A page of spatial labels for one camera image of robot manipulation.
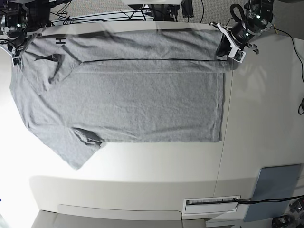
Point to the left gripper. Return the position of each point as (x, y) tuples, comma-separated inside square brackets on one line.
[(239, 35)]

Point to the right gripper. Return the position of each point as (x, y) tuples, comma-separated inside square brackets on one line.
[(19, 41)]

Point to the grey T-shirt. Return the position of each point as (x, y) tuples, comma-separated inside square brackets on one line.
[(138, 86)]

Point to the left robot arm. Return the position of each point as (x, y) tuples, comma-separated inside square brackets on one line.
[(251, 20)]

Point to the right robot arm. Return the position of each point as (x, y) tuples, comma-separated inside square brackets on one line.
[(20, 22)]

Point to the grey-blue flat panel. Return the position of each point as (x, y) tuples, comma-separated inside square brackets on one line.
[(273, 182)]

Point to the black device bottom right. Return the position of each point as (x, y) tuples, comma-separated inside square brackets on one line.
[(281, 221)]

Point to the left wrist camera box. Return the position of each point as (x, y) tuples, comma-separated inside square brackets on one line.
[(237, 54)]

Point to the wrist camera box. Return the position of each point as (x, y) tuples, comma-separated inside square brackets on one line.
[(17, 61), (237, 54)]

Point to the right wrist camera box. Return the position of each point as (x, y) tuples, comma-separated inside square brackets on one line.
[(17, 61)]

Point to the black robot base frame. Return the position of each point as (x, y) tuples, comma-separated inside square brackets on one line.
[(157, 12)]

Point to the white table cable grommet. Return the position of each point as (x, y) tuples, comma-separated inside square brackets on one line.
[(208, 206)]

